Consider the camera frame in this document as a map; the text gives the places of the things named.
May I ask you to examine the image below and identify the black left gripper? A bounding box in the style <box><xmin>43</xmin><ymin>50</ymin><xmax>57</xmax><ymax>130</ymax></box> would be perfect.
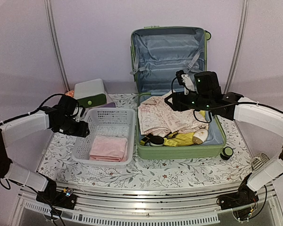
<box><xmin>57</xmin><ymin>116</ymin><xmax>91</xmax><ymax>137</ymax></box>

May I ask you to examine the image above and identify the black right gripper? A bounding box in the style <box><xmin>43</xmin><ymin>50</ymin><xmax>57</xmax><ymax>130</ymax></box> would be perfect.
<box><xmin>166</xmin><ymin>91</ymin><xmax>213</xmax><ymax>111</ymax></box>

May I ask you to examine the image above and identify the green hard-shell suitcase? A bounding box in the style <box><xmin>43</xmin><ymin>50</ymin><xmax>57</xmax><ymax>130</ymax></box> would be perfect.
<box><xmin>131</xmin><ymin>26</ymin><xmax>226</xmax><ymax>160</ymax></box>

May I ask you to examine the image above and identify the pink printed white garment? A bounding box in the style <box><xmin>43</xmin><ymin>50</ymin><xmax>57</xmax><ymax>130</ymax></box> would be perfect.
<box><xmin>138</xmin><ymin>92</ymin><xmax>209</xmax><ymax>137</ymax></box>

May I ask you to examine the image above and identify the white perforated plastic basket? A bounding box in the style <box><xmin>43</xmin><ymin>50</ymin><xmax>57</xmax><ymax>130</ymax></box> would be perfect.
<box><xmin>72</xmin><ymin>108</ymin><xmax>136</xmax><ymax>168</ymax></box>

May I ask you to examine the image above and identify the pink cloth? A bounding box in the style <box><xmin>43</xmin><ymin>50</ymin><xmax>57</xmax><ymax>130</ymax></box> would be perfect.
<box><xmin>89</xmin><ymin>135</ymin><xmax>128</xmax><ymax>162</ymax></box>

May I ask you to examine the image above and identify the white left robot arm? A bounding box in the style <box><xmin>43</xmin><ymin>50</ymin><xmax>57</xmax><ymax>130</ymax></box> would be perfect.
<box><xmin>0</xmin><ymin>94</ymin><xmax>90</xmax><ymax>204</ymax></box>

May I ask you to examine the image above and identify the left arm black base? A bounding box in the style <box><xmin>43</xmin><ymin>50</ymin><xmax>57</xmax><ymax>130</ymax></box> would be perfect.
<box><xmin>36</xmin><ymin>181</ymin><xmax>78</xmax><ymax>210</ymax></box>

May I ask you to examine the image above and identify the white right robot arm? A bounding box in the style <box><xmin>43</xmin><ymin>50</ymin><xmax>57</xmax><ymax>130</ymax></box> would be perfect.
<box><xmin>165</xmin><ymin>70</ymin><xmax>283</xmax><ymax>205</ymax></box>

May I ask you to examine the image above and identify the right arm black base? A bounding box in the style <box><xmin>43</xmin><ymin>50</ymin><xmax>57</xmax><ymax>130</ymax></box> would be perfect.
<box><xmin>216</xmin><ymin>173</ymin><xmax>259</xmax><ymax>210</ymax></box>

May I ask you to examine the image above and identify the white green drawer box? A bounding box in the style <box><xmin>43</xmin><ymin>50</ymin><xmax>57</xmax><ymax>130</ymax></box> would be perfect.
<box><xmin>74</xmin><ymin>79</ymin><xmax>107</xmax><ymax>108</ymax></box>

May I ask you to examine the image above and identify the floral white table mat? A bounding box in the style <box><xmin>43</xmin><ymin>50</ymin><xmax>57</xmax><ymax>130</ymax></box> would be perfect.
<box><xmin>38</xmin><ymin>93</ymin><xmax>253</xmax><ymax>190</ymax></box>

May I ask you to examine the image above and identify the purple drawer box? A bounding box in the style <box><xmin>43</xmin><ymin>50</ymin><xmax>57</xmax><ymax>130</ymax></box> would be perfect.
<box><xmin>105</xmin><ymin>102</ymin><xmax>116</xmax><ymax>108</ymax></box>

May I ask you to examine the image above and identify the cream round bottle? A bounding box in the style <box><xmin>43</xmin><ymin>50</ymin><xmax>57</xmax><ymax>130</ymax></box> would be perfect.
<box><xmin>192</xmin><ymin>129</ymin><xmax>208</xmax><ymax>145</ymax></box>

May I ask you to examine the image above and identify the yellow garment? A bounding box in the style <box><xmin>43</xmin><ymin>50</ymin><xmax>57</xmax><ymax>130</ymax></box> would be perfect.
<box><xmin>164</xmin><ymin>132</ymin><xmax>195</xmax><ymax>147</ymax></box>

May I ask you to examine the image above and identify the black lidded round jar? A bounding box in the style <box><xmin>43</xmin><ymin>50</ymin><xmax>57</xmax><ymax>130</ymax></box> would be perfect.
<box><xmin>149</xmin><ymin>136</ymin><xmax>165</xmax><ymax>146</ymax></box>

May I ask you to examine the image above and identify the small dark tube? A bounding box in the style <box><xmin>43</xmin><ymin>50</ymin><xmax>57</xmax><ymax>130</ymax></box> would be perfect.
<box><xmin>140</xmin><ymin>136</ymin><xmax>151</xmax><ymax>146</ymax></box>

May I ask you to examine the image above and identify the white ribbed round object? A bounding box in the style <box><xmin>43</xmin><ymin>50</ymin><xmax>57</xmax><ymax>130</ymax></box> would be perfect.
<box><xmin>251</xmin><ymin>153</ymin><xmax>270</xmax><ymax>173</ymax></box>

